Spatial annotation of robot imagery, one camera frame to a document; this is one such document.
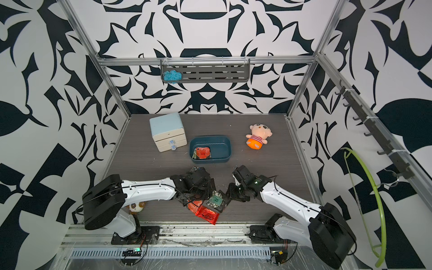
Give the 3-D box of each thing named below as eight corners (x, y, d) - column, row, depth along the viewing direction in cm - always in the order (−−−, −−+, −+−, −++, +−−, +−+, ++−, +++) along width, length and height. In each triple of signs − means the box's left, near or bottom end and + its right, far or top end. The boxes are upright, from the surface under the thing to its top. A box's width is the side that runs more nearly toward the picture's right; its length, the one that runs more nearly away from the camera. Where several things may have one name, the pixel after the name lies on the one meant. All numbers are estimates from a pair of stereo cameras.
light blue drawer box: (159, 153, 101) (151, 138, 89) (156, 135, 110) (149, 118, 98) (188, 146, 104) (184, 130, 93) (183, 128, 113) (179, 112, 102)
